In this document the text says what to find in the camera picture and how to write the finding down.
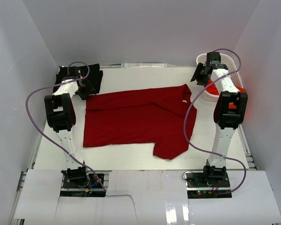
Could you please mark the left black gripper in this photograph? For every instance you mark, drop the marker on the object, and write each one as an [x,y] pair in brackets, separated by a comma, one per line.
[89,89]

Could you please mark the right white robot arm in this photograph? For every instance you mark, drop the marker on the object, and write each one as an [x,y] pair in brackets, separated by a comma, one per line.
[228,113]

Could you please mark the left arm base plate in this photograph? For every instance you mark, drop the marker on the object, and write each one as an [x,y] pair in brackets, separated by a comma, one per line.
[86,185]

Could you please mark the folded black t shirt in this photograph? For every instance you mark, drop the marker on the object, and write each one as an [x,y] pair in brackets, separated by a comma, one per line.
[95,76]

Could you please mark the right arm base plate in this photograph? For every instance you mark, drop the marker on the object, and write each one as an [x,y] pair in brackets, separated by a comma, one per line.
[198,188]

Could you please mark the white papers at back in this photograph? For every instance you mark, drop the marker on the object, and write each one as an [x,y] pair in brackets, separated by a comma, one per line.
[143,65]

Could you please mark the red t shirt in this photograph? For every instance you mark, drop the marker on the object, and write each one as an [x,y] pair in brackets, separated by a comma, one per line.
[160,116]

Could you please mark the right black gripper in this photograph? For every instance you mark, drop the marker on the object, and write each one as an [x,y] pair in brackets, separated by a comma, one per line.
[196,76]

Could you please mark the white plastic basket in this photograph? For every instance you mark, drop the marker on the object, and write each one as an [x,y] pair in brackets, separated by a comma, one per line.
[234,78]

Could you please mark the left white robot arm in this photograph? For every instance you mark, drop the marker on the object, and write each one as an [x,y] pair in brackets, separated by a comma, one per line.
[61,118]

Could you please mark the orange t shirt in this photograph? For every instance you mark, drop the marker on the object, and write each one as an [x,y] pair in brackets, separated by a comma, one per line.
[212,94]

